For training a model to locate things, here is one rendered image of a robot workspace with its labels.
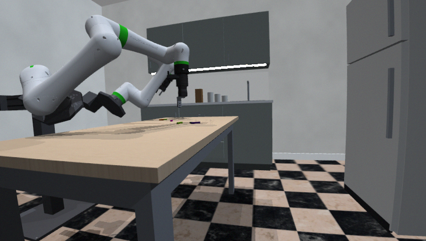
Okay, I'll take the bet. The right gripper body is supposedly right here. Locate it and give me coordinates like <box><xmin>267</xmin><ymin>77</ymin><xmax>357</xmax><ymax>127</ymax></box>
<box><xmin>167</xmin><ymin>64</ymin><xmax>189</xmax><ymax>97</ymax></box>

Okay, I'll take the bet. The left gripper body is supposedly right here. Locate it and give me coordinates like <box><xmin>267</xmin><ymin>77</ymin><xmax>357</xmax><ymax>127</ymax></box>
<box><xmin>159</xmin><ymin>78</ymin><xmax>173</xmax><ymax>92</ymax></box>

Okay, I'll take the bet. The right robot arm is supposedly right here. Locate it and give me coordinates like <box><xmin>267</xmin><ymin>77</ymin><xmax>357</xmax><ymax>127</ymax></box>
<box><xmin>20</xmin><ymin>15</ymin><xmax>189</xmax><ymax>115</ymax></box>

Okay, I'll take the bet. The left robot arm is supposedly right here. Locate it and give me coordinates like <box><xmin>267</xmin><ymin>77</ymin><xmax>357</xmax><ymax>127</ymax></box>
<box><xmin>111</xmin><ymin>56</ymin><xmax>174</xmax><ymax>108</ymax></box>

